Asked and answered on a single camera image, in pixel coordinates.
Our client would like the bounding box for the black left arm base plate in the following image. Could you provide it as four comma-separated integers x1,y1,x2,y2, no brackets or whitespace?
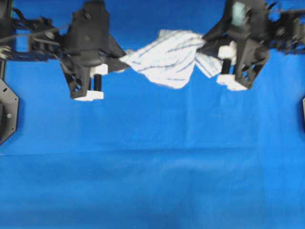
0,79,19,145

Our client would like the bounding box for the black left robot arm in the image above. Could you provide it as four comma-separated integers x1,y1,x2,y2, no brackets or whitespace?
0,0,129,101

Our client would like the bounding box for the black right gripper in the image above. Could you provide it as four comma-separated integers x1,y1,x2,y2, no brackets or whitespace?
197,0,270,91

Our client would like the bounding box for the blue striped white towel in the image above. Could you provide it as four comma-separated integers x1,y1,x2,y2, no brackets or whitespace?
119,30,223,89

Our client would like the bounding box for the blue table cloth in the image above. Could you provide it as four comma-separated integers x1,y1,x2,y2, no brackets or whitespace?
0,0,305,229

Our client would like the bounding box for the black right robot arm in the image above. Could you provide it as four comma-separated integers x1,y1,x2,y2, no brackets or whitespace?
197,0,305,91

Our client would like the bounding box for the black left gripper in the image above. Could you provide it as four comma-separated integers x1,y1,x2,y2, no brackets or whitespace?
60,34,130,102

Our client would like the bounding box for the black frame post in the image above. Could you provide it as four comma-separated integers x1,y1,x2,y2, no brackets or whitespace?
0,0,13,20

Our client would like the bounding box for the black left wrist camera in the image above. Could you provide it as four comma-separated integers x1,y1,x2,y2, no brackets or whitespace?
63,0,110,67

